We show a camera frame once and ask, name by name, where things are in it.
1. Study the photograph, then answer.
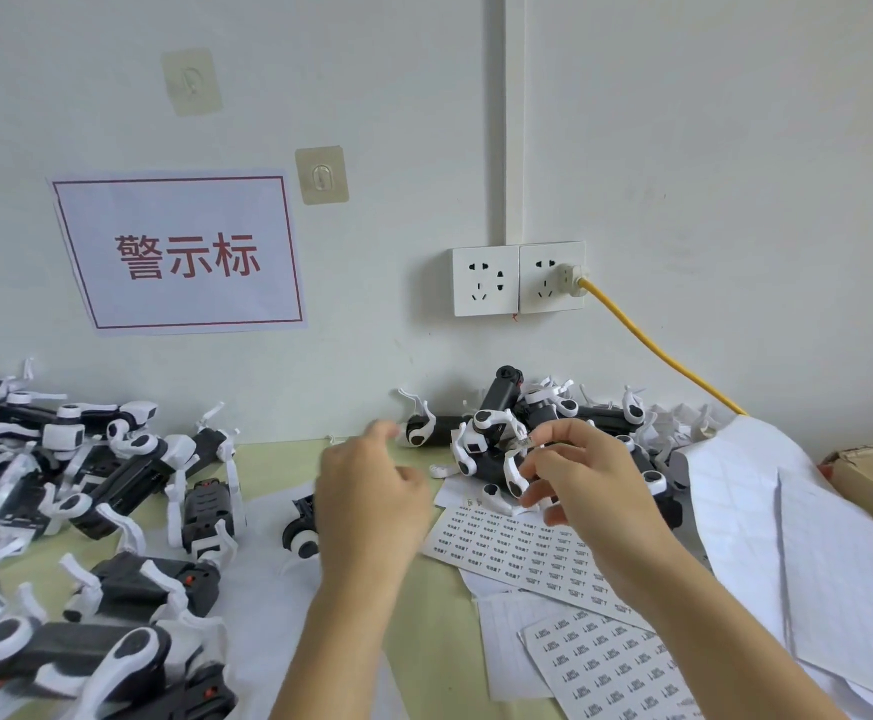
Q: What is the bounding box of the person's right hand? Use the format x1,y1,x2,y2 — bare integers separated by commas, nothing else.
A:
516,418,679,595

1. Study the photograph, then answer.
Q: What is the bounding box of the person's left hand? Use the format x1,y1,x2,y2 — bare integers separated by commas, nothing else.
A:
315,419,435,587

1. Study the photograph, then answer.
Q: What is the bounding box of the black white toy robot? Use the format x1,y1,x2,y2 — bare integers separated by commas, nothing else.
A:
450,406,558,512

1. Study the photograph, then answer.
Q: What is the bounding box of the person's right forearm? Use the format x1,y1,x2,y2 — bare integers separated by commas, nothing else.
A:
607,533,828,720

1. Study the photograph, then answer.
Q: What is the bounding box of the person's left forearm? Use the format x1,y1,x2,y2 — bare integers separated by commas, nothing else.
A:
270,556,412,720

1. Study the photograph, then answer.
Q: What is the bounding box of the printed label sticker sheet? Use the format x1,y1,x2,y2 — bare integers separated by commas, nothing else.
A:
519,607,724,720
420,497,657,632

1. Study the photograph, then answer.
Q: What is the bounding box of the pile of black white toys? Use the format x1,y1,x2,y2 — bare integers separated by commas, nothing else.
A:
0,358,246,720
396,364,724,535

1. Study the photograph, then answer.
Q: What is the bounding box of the black toy with white wheel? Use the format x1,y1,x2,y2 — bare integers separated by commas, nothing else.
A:
282,493,327,560

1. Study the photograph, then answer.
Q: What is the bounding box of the blank white sticker sheet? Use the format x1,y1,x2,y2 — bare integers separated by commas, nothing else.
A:
477,590,567,703

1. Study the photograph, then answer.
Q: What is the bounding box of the white paper sheet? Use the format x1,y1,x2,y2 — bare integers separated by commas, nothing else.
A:
215,479,408,720

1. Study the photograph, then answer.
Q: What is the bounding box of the large white backing sheet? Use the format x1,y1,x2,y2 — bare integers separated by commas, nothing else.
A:
777,467,873,700
685,415,873,715

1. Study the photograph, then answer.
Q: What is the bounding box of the white power plug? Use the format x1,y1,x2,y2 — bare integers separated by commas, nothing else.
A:
553,263,589,299

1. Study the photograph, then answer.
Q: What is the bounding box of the white paper sign red border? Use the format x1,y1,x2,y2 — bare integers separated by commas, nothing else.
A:
46,169,310,337

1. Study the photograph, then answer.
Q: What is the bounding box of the yellow power cable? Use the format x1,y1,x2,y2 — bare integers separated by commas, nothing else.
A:
580,277,750,418

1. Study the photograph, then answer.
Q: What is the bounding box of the white wall socket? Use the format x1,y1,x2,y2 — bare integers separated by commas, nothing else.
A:
450,244,522,319
519,241,588,316

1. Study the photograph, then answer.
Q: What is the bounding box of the clear adhesive wall hook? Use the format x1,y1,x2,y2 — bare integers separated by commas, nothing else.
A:
161,46,225,118
294,145,351,207

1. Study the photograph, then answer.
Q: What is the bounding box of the white wall cable conduit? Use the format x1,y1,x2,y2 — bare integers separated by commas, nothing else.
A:
504,0,528,247

